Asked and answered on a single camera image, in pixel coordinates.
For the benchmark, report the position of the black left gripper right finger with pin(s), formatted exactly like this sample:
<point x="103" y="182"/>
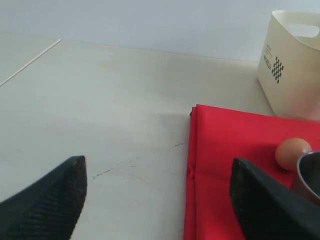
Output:
<point x="266" y="209"/>

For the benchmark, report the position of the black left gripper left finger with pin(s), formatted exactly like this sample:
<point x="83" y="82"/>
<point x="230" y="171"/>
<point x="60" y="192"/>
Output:
<point x="48" y="209"/>

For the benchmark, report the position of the brown egg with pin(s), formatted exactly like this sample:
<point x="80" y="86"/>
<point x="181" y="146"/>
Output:
<point x="289" y="152"/>

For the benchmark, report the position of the steel cup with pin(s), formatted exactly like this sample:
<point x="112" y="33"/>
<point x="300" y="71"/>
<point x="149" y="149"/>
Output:
<point x="306" y="182"/>

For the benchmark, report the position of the red tablecloth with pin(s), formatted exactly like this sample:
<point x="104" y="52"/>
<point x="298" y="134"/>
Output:
<point x="216" y="137"/>

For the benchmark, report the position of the cream plastic bin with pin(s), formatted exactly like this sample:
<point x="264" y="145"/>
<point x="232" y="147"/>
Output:
<point x="289" y="66"/>

